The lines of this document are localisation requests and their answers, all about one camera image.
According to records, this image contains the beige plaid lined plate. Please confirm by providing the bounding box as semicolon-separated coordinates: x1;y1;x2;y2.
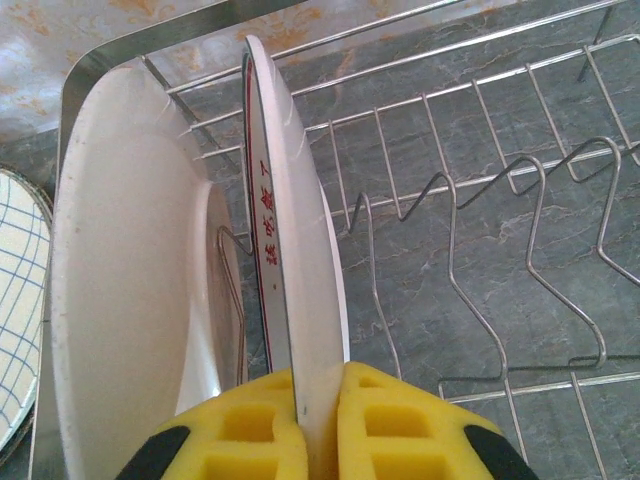
0;168;54;451

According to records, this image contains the plate with dark blue rim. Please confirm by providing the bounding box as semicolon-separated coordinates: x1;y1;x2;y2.
49;64;246;480

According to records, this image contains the metal wire dish rack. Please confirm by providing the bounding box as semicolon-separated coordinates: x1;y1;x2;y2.
29;0;640;480

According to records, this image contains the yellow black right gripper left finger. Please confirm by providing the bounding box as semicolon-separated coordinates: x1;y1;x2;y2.
114;367;309;480

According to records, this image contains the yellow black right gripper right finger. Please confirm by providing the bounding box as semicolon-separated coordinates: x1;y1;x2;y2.
319;362;540;480

